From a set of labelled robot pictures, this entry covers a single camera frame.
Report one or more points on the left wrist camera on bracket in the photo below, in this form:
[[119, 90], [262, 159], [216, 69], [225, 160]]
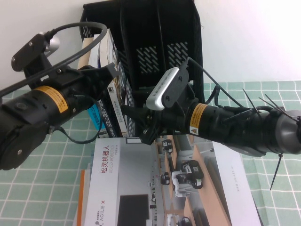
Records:
[[28, 49]]

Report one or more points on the white autonomous driving book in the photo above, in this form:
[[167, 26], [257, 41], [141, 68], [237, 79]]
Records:
[[117, 113]]

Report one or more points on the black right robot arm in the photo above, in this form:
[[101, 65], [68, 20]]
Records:
[[235, 127]]

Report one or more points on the large white AgileX brochure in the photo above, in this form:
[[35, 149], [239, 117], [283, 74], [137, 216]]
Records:
[[131, 169]]

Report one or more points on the blue spine paperback book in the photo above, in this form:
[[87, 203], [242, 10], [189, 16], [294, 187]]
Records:
[[84, 62]]

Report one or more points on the green checkered tablecloth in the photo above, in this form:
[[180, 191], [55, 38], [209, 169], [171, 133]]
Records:
[[277, 207]]

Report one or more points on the orange edged book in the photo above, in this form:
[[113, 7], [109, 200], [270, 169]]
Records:
[[81, 200]]

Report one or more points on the black plastic book holder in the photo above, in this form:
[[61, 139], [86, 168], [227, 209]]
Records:
[[141, 23]]

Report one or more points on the grey book under brochure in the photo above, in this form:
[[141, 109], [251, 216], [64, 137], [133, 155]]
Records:
[[89, 175]]

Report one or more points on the long hanging black zip tie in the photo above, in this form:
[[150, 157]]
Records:
[[275, 174]]

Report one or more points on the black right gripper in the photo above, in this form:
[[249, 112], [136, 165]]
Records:
[[171, 120]]

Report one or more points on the black spine robotics book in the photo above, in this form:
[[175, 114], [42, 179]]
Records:
[[93, 58]]

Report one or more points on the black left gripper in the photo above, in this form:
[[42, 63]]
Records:
[[87, 87]]

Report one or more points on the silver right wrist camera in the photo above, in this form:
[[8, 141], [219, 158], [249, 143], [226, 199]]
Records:
[[164, 84]]

